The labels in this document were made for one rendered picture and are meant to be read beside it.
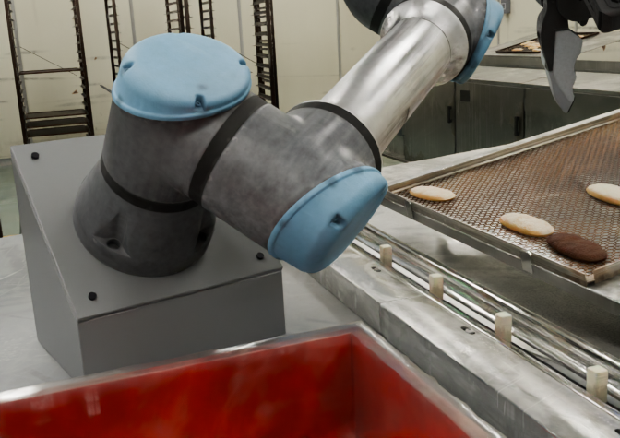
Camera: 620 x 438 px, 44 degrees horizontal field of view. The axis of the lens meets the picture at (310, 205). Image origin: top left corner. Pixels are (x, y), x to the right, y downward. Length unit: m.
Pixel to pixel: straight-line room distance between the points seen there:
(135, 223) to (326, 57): 7.76
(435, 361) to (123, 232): 0.33
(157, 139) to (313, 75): 7.77
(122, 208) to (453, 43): 0.45
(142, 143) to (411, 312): 0.34
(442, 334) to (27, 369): 0.45
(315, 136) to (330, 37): 7.82
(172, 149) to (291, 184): 0.11
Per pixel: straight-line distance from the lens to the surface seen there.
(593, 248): 0.91
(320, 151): 0.67
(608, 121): 1.49
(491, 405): 0.68
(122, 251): 0.79
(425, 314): 0.82
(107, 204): 0.78
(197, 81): 0.68
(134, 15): 7.98
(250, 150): 0.66
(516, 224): 1.01
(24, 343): 0.97
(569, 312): 0.96
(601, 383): 0.70
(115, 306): 0.79
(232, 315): 0.85
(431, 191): 1.20
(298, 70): 8.37
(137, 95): 0.67
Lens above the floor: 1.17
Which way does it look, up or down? 13 degrees down
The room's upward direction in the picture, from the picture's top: 3 degrees counter-clockwise
